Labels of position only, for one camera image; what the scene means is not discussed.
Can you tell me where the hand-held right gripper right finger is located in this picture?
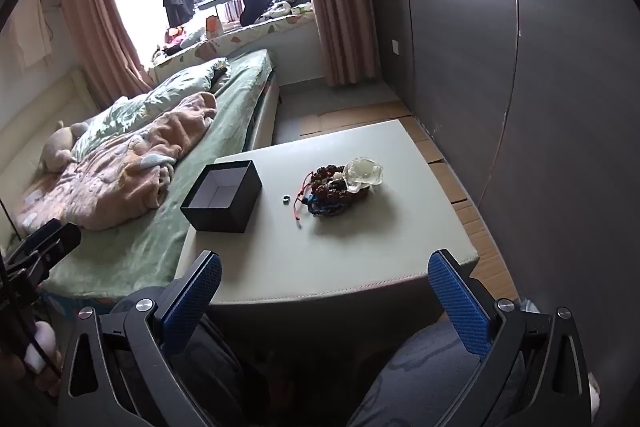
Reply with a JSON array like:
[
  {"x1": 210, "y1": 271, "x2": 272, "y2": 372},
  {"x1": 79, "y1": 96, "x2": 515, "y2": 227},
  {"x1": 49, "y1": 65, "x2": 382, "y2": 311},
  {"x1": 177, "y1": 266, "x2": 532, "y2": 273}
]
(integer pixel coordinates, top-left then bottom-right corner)
[{"x1": 426, "y1": 249, "x2": 593, "y2": 427}]

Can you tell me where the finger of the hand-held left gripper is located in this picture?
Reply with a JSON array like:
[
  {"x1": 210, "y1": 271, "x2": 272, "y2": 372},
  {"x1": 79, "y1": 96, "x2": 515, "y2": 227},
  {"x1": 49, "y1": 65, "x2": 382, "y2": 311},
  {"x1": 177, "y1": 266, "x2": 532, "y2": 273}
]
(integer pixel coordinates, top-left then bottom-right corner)
[{"x1": 7, "y1": 219, "x2": 82, "y2": 280}]

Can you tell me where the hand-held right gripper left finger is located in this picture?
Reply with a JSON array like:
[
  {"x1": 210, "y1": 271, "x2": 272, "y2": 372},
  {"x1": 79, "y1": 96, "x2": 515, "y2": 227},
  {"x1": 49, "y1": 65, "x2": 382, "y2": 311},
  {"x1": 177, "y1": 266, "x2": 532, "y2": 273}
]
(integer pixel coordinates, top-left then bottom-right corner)
[{"x1": 57, "y1": 249, "x2": 223, "y2": 427}]

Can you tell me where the black box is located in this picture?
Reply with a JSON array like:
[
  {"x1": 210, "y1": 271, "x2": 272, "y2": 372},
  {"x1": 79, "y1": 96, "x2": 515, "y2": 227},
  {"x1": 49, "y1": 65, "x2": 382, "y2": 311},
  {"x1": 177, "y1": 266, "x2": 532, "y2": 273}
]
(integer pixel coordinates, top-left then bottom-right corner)
[{"x1": 180, "y1": 159, "x2": 263, "y2": 234}]

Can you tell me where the red string bracelet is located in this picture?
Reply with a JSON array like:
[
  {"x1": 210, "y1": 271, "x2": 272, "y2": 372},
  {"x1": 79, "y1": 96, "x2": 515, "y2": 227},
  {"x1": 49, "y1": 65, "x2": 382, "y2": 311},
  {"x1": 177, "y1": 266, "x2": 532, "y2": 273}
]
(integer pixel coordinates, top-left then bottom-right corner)
[{"x1": 291, "y1": 179, "x2": 313, "y2": 230}]

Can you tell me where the blue cord bracelet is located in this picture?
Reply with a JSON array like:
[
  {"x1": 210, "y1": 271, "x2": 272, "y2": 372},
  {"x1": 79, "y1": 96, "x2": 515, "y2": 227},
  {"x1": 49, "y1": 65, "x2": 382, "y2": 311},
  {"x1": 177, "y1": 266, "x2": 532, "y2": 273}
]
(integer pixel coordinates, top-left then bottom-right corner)
[{"x1": 306, "y1": 192, "x2": 358, "y2": 217}]

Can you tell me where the white butterfly ornament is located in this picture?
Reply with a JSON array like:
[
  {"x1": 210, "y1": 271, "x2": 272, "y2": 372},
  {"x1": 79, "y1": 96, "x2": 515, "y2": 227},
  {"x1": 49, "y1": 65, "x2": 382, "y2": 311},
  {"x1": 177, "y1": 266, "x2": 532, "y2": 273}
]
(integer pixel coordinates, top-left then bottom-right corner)
[{"x1": 344, "y1": 157, "x2": 385, "y2": 194}]

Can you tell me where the brown bead bracelet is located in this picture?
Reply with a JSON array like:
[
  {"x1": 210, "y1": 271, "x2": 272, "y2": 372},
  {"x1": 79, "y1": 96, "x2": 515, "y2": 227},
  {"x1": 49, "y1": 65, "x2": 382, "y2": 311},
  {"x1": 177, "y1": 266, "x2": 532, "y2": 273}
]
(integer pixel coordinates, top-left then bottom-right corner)
[{"x1": 302, "y1": 164, "x2": 361, "y2": 204}]

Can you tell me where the person's left hand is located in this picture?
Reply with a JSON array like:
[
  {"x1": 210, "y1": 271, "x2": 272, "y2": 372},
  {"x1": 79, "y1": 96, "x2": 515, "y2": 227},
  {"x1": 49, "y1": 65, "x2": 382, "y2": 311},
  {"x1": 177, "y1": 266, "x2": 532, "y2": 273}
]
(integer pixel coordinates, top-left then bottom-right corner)
[{"x1": 0, "y1": 319, "x2": 63, "y2": 400}]

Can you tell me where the person's left leg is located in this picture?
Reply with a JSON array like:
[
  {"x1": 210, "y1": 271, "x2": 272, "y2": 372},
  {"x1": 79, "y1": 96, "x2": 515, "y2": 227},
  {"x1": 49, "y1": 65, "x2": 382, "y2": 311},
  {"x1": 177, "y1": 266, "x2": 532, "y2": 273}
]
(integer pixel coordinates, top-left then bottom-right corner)
[{"x1": 165, "y1": 312, "x2": 271, "y2": 427}]

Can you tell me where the person's leg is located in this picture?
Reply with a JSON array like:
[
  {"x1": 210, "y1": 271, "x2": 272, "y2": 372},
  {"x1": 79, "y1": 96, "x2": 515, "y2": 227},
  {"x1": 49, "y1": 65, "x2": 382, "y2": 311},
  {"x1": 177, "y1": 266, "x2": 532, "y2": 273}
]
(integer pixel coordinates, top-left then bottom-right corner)
[
  {"x1": 165, "y1": 312, "x2": 271, "y2": 427},
  {"x1": 345, "y1": 317, "x2": 526, "y2": 427}
]

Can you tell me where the person's right leg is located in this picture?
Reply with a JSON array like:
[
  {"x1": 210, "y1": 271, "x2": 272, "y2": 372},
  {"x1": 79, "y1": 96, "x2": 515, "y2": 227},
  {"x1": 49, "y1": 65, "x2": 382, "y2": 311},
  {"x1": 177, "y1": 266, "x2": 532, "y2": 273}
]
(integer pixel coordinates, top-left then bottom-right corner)
[{"x1": 345, "y1": 317, "x2": 526, "y2": 427}]

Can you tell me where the beige plush toy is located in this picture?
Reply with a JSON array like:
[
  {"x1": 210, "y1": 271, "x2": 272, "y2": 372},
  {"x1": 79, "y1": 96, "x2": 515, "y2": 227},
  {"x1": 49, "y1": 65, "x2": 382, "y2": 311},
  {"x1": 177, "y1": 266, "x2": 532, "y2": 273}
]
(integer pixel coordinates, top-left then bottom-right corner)
[{"x1": 40, "y1": 121, "x2": 81, "y2": 172}]

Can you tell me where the white low table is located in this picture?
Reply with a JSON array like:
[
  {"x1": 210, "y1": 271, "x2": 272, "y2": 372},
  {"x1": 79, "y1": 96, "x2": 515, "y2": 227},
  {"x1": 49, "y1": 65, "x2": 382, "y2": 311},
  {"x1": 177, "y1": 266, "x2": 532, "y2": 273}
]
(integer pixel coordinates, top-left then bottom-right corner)
[{"x1": 172, "y1": 119, "x2": 481, "y2": 308}]

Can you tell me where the pink fleece blanket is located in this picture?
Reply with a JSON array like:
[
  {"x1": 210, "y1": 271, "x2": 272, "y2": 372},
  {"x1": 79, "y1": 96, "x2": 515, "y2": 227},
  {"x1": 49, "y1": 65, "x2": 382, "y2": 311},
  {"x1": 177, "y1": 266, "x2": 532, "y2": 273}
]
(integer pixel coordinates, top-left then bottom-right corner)
[{"x1": 15, "y1": 92, "x2": 218, "y2": 233}]

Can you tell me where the bed with green sheet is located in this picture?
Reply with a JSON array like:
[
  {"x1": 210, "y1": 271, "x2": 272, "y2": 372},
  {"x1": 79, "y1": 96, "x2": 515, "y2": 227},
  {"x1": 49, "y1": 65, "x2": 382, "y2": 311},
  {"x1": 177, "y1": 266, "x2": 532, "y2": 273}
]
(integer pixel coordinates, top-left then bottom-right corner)
[{"x1": 10, "y1": 49, "x2": 281, "y2": 308}]

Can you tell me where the green patterned pillow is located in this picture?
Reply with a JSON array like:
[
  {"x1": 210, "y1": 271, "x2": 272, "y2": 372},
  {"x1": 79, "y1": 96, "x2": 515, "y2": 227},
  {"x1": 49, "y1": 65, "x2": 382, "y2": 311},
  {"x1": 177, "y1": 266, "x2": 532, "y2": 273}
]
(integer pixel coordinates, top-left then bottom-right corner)
[{"x1": 70, "y1": 57, "x2": 233, "y2": 162}]

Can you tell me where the hanging white cloth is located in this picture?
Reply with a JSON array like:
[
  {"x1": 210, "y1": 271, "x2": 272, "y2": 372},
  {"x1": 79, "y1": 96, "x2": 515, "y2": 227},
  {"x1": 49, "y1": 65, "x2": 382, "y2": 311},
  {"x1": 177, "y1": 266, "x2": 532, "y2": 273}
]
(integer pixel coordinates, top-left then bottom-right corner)
[{"x1": 7, "y1": 0, "x2": 53, "y2": 68}]

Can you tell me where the pile of colourful clothes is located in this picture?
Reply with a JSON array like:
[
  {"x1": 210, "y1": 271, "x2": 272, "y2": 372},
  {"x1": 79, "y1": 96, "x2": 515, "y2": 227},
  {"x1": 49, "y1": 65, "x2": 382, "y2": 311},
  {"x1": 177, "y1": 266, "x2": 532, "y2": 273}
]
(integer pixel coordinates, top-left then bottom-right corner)
[{"x1": 152, "y1": 26, "x2": 207, "y2": 58}]

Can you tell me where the dark grey wardrobe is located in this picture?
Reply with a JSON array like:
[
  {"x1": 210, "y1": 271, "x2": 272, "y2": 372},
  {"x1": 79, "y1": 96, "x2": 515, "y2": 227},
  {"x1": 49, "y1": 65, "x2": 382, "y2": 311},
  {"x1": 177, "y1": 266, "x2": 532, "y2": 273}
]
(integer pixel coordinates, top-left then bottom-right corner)
[{"x1": 361, "y1": 0, "x2": 640, "y2": 308}]

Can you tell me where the floral window seat cushion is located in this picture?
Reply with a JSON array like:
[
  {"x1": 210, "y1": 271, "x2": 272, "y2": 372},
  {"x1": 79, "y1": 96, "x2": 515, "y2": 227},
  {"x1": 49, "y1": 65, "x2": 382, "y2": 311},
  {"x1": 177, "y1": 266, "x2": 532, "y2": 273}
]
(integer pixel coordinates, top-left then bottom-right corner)
[{"x1": 150, "y1": 2, "x2": 316, "y2": 80}]

